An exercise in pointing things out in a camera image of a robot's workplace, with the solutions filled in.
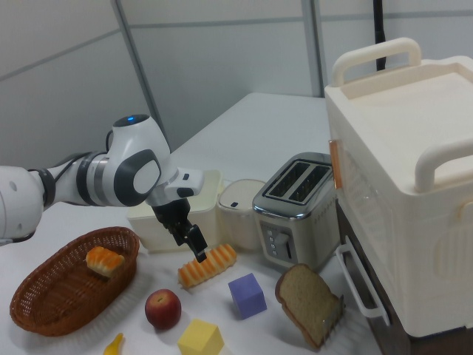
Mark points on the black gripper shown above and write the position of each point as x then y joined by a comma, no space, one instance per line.
173,216

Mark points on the long striped bread loaf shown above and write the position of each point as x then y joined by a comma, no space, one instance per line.
214,264

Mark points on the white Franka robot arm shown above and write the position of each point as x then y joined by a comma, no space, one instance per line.
125,177

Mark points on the small striped bread roll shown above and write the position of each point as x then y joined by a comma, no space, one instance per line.
105,262

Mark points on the brown bread slice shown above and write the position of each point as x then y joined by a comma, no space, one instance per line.
306,299

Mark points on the brown wicker basket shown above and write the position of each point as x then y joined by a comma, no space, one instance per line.
55,299

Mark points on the white open plastic box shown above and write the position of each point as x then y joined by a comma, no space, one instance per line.
207,218

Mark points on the small white lidded bin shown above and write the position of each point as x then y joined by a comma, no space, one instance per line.
240,222

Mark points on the red apple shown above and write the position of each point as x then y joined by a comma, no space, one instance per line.
162,308

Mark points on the purple cube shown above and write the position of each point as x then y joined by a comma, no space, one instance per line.
247,297

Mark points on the yellow cube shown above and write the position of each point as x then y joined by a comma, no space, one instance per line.
199,338

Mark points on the silver two-slot toaster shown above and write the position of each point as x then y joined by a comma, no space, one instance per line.
292,225

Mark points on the yellow banana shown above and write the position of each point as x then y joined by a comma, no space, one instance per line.
114,347

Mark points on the black pole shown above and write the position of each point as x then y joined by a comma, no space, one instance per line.
379,33

